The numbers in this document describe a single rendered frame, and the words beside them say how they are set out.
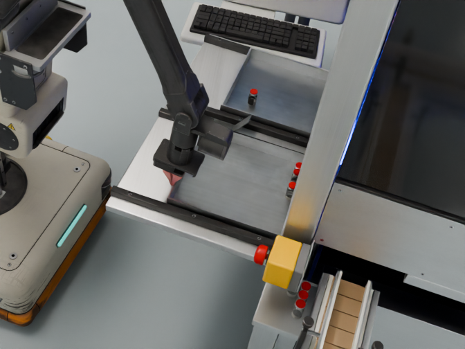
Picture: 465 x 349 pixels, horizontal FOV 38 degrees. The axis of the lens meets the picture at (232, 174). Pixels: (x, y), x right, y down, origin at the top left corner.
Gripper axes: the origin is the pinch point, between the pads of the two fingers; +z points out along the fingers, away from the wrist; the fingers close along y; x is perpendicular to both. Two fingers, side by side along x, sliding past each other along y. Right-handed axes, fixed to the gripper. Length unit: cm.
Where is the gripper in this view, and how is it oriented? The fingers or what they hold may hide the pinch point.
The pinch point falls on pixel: (173, 181)
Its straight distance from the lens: 155.0
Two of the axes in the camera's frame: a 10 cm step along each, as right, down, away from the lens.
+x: 3.1, -6.8, 6.6
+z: -2.1, 6.3, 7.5
